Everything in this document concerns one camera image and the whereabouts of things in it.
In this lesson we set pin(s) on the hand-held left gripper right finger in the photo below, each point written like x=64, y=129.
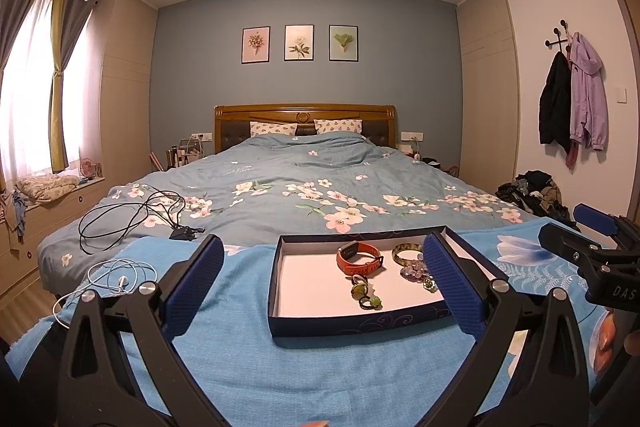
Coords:
x=452, y=287

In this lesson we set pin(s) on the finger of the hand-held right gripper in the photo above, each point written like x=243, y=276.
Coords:
x=555, y=237
x=597, y=218

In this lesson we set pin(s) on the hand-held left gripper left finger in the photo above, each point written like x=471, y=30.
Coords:
x=196, y=287

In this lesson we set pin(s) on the small green gold ornament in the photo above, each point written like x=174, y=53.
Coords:
x=430, y=285

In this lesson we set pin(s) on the gold patterned bangle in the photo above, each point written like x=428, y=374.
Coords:
x=395, y=254

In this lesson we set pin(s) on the orange smart watch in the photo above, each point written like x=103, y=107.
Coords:
x=367, y=251

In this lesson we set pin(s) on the navy cardboard box tray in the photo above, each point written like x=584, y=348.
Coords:
x=310, y=277

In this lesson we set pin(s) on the person's right hand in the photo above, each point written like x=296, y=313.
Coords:
x=633, y=343

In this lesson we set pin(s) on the pile of dark clothes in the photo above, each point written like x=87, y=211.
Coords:
x=535, y=192

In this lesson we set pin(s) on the light blue flower blanket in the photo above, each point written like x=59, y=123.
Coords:
x=250, y=357

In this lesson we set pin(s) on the purple jacket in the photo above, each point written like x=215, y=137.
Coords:
x=589, y=99

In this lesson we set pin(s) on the black jacket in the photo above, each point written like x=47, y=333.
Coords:
x=554, y=107

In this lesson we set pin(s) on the dark bedside table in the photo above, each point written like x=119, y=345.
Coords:
x=440, y=165

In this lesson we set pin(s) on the cosmetics organizer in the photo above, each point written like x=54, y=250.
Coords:
x=185, y=152

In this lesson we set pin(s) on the beige wardrobe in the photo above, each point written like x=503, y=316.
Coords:
x=489, y=102
x=125, y=102

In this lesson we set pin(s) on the beige window bench cabinet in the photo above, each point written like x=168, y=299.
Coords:
x=55, y=222

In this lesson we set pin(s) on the blue floral duvet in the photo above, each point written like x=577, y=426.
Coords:
x=300, y=167

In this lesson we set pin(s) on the small pink fan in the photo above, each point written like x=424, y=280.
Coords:
x=90, y=168

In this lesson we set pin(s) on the white patterned pillow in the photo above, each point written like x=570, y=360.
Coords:
x=272, y=129
x=339, y=126

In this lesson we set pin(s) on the folded floral quilt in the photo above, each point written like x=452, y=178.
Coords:
x=47, y=187

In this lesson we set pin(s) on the blue cloth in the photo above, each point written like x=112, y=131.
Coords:
x=17, y=212

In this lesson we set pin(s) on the wooden bed headboard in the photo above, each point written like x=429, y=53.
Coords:
x=305, y=113

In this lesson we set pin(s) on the pink framed flower picture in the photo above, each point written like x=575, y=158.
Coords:
x=256, y=46

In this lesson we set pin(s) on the yellow grey curtain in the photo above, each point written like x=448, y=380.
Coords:
x=60, y=77

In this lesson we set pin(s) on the white sheer curtain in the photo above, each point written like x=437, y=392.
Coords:
x=25, y=97

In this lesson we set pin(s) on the cream framed flower picture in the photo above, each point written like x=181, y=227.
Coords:
x=299, y=43

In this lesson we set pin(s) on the white light switch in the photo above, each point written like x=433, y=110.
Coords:
x=620, y=97

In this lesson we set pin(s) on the white wall outlet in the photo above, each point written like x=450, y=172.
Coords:
x=411, y=136
x=201, y=137

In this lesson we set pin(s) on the black wall coat rack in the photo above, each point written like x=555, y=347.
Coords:
x=560, y=37

